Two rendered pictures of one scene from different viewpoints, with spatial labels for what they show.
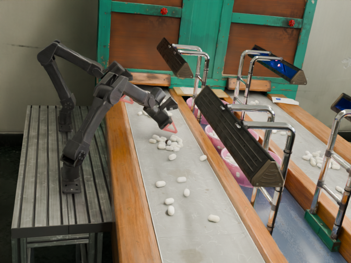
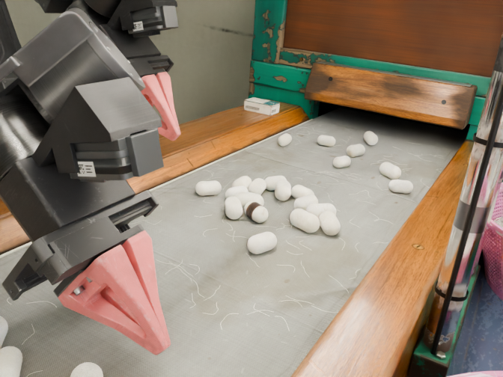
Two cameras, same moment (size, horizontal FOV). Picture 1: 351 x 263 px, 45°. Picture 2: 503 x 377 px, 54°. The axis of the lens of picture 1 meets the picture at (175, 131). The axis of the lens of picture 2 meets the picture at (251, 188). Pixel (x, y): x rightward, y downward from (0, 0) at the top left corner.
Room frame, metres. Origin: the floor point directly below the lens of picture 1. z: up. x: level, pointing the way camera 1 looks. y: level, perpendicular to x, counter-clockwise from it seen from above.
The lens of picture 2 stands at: (1.72, -0.22, 0.99)
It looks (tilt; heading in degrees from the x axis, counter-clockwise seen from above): 23 degrees down; 42
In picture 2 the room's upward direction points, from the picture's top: 5 degrees clockwise
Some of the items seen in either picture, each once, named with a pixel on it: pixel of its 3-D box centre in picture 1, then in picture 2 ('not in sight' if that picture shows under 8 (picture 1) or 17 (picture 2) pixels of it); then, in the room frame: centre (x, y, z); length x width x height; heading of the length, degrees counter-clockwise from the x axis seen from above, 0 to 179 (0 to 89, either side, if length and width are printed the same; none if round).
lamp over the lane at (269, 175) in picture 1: (230, 125); not in sight; (1.19, -0.16, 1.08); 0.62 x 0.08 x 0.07; 13
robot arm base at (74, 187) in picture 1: (70, 171); not in sight; (1.45, 0.39, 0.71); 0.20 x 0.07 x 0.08; 18
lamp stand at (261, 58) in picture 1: (255, 93); not in sight; (2.24, -0.41, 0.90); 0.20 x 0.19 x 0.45; 13
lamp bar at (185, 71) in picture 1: (173, 55); not in sight; (2.13, 0.06, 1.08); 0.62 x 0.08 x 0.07; 13
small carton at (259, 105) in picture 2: not in sight; (261, 106); (2.42, 0.40, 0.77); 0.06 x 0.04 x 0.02; 103
